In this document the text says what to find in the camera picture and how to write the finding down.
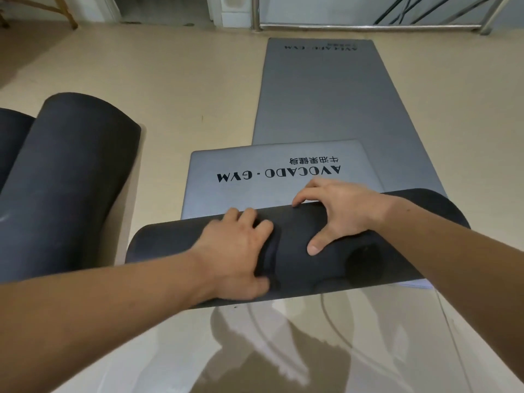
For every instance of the person's left forearm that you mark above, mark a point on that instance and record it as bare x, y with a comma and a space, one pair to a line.
82, 327

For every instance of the silver metal railing frame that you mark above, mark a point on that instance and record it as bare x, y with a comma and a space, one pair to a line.
255, 12

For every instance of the person's left hand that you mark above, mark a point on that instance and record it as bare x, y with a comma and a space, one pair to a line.
229, 257

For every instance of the person's right hand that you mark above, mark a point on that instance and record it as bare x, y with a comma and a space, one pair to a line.
352, 208

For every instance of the wooden massage table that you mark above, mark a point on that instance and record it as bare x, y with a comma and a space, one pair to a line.
65, 13

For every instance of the person's right forearm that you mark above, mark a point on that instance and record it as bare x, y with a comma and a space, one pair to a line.
462, 266

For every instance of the grey yoga mat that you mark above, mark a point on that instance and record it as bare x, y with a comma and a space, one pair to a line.
254, 192
12, 143
327, 98
69, 188

